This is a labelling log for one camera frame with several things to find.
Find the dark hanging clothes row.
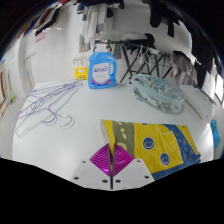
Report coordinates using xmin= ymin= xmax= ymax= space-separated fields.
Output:
xmin=146 ymin=0 xmax=219 ymax=88

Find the pale blue round peg hanger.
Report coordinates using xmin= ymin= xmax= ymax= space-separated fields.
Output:
xmin=130 ymin=73 xmax=186 ymax=115

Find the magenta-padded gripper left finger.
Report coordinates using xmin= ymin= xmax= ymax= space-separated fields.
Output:
xmin=71 ymin=143 xmax=112 ymax=192

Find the black folding drying rack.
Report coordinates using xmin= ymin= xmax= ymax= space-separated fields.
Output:
xmin=94 ymin=32 xmax=174 ymax=84

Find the white pillow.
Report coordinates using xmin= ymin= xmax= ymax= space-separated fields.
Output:
xmin=182 ymin=85 xmax=212 ymax=121

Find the purple wire hangers pile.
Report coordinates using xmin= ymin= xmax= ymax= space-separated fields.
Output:
xmin=13 ymin=79 xmax=85 ymax=139

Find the white wire hangers bunch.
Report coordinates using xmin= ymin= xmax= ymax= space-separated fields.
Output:
xmin=71 ymin=54 xmax=91 ymax=68

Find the blue detergent bottle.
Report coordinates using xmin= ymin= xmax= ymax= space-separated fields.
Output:
xmin=87 ymin=50 xmax=118 ymax=90

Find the yellow blue smiley towel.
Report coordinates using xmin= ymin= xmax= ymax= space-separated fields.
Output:
xmin=100 ymin=119 xmax=202 ymax=181

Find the grey garment on rack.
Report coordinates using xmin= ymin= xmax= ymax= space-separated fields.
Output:
xmin=169 ymin=50 xmax=198 ymax=86

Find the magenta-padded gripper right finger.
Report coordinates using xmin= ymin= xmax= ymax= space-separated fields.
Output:
xmin=111 ymin=143 xmax=156 ymax=192

